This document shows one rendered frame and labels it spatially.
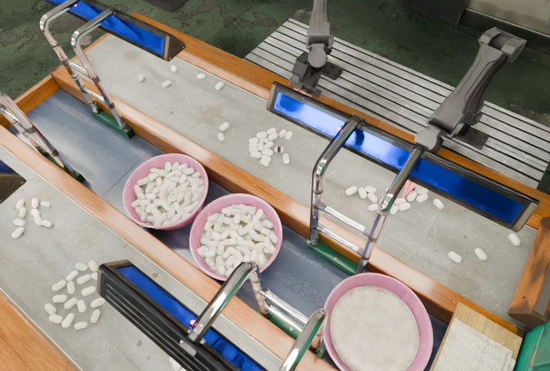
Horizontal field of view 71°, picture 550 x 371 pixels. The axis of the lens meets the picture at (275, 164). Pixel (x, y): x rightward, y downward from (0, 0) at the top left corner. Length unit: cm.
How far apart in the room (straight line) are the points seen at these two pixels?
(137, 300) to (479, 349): 77
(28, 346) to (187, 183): 59
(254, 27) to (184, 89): 157
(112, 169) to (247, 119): 51
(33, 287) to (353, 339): 89
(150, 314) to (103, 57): 129
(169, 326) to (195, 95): 98
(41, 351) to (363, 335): 80
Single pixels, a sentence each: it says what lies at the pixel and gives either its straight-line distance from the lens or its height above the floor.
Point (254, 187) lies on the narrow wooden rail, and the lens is 119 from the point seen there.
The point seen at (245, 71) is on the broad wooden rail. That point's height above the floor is 76.
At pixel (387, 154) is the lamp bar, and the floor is 108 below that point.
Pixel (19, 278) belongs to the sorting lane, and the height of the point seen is 74.
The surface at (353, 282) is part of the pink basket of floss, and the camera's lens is 109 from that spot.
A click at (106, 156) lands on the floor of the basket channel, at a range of 153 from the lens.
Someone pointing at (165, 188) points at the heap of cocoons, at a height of 74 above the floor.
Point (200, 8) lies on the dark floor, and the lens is 332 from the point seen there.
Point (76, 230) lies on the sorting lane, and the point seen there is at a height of 74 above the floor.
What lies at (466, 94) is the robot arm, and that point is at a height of 100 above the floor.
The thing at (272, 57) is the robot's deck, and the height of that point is 67.
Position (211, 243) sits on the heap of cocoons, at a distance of 115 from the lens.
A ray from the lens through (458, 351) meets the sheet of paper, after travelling 108.
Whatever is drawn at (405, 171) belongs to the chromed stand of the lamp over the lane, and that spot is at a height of 112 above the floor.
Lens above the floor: 178
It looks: 56 degrees down
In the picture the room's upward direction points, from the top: 6 degrees counter-clockwise
